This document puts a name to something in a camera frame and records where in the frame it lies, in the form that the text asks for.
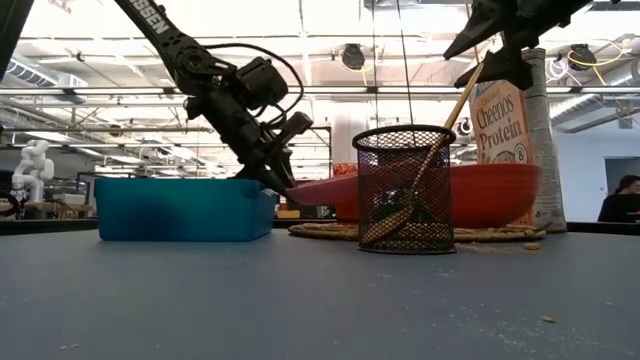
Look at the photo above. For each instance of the round woven placemat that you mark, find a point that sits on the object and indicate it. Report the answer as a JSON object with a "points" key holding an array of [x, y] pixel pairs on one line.
{"points": [[320, 232]]}

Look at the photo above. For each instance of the person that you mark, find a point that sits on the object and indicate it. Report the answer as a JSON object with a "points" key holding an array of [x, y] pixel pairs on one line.
{"points": [[620, 207]]}

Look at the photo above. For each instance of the white robot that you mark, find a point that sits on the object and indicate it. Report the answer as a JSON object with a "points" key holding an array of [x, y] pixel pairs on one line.
{"points": [[32, 170]]}

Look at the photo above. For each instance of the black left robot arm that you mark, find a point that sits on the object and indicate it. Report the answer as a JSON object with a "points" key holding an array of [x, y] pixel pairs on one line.
{"points": [[170, 40]]}

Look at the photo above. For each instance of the black metal rack frame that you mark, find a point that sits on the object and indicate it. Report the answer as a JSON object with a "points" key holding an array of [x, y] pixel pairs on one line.
{"points": [[322, 128]]}

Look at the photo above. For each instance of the pink plate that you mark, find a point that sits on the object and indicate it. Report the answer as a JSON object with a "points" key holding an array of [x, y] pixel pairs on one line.
{"points": [[320, 192]]}

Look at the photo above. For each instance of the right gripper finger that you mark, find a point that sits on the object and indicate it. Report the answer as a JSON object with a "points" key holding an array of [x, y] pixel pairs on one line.
{"points": [[505, 67], [482, 27]]}

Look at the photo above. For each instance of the black mesh cup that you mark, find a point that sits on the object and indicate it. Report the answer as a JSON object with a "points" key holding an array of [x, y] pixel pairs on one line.
{"points": [[440, 200]]}

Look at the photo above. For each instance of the orange Cheerios cereal box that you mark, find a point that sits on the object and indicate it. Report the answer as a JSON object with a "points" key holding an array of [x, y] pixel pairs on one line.
{"points": [[500, 125]]}

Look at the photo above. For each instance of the teal plastic bin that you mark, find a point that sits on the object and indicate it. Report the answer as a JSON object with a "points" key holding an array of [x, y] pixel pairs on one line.
{"points": [[180, 210]]}

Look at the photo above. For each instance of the cereal crumb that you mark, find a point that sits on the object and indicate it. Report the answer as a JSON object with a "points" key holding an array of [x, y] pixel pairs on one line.
{"points": [[548, 319], [531, 246]]}

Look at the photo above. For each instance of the wooden spoon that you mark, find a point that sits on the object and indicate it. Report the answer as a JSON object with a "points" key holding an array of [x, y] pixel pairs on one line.
{"points": [[461, 100]]}

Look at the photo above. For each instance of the red bowl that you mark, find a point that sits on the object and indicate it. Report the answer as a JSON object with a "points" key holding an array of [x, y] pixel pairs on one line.
{"points": [[495, 195]]}

